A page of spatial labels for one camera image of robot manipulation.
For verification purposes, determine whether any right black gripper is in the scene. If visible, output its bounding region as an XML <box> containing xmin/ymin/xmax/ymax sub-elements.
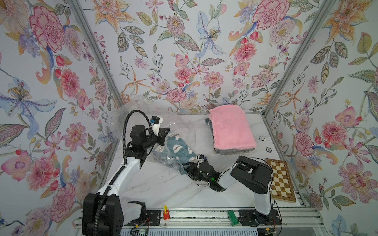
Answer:
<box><xmin>181</xmin><ymin>162</ymin><xmax>213</xmax><ymax>185</ymax></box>

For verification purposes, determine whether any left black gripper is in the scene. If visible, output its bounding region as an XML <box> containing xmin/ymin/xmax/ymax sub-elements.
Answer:
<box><xmin>141</xmin><ymin>128</ymin><xmax>170</xmax><ymax>150</ymax></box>

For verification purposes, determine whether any grey fuzzy blanket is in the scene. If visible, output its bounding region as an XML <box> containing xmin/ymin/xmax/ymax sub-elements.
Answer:
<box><xmin>205</xmin><ymin>118</ymin><xmax>255</xmax><ymax>155</ymax></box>

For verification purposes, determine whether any clear plastic vacuum bag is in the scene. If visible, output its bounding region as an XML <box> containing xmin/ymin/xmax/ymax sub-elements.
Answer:
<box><xmin>110</xmin><ymin>96</ymin><xmax>198</xmax><ymax>175</ymax></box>

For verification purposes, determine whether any pink blanket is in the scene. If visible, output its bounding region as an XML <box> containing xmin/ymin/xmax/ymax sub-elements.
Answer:
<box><xmin>209</xmin><ymin>105</ymin><xmax>257</xmax><ymax>151</ymax></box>

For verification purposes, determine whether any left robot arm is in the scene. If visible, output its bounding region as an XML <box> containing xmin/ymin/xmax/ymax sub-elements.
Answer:
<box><xmin>82</xmin><ymin>124</ymin><xmax>170</xmax><ymax>236</ymax></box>

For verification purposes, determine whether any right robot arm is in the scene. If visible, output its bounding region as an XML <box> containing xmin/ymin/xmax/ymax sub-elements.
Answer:
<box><xmin>183</xmin><ymin>154</ymin><xmax>274</xmax><ymax>225</ymax></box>

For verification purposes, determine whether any green block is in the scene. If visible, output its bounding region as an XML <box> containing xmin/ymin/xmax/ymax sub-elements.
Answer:
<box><xmin>226</xmin><ymin>210</ymin><xmax>240</xmax><ymax>227</ymax></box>

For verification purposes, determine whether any red yellow clamp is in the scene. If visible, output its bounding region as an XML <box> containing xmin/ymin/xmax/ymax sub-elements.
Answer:
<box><xmin>163</xmin><ymin>206</ymin><xmax>170</xmax><ymax>220</ymax></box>

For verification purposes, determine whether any wooden chessboard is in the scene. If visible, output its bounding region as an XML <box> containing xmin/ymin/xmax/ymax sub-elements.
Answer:
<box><xmin>266</xmin><ymin>158</ymin><xmax>296</xmax><ymax>203</ymax></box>

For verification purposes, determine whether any green circuit board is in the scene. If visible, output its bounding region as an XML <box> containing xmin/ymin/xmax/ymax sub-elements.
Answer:
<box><xmin>130</xmin><ymin>228</ymin><xmax>149</xmax><ymax>236</ymax></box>

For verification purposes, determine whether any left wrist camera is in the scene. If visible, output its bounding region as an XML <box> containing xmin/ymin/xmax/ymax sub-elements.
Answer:
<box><xmin>150</xmin><ymin>116</ymin><xmax>163</xmax><ymax>136</ymax></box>

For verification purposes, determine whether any left black corrugated cable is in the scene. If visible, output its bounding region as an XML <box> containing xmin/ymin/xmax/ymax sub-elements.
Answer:
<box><xmin>92</xmin><ymin>110</ymin><xmax>151</xmax><ymax>236</ymax></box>

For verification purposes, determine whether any left aluminium corner post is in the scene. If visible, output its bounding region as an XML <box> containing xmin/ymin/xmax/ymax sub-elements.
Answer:
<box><xmin>66</xmin><ymin>0</ymin><xmax>129</xmax><ymax>116</ymax></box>

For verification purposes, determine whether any aluminium corner post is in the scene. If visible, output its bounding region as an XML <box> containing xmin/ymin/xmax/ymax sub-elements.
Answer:
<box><xmin>66</xmin><ymin>0</ymin><xmax>129</xmax><ymax>116</ymax></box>
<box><xmin>261</xmin><ymin>1</ymin><xmax>336</xmax><ymax>118</ymax></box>

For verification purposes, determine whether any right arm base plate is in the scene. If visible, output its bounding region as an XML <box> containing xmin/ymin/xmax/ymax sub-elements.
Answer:
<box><xmin>238</xmin><ymin>209</ymin><xmax>282</xmax><ymax>227</ymax></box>

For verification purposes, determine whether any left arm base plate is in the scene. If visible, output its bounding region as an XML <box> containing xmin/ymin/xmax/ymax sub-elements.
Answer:
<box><xmin>124</xmin><ymin>210</ymin><xmax>162</xmax><ymax>226</ymax></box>

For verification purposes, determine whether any aluminium front rail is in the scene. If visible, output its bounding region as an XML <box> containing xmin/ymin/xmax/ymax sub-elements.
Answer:
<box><xmin>72</xmin><ymin>207</ymin><xmax>324</xmax><ymax>229</ymax></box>

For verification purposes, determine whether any right aluminium corner post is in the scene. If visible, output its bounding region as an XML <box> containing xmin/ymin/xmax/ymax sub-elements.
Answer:
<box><xmin>261</xmin><ymin>1</ymin><xmax>336</xmax><ymax>118</ymax></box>

